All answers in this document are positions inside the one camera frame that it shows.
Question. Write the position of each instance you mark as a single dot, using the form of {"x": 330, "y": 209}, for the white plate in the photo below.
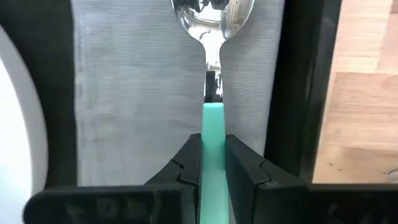
{"x": 15, "y": 140}

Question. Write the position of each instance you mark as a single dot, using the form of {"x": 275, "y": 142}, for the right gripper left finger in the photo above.
{"x": 124, "y": 205}

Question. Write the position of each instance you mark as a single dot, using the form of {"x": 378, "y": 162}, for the black plastic tray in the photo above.
{"x": 289, "y": 93}

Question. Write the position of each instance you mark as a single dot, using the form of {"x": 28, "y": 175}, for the grey cloth napkin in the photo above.
{"x": 124, "y": 93}

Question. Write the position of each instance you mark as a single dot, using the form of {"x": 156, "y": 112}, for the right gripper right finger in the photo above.
{"x": 295, "y": 205}

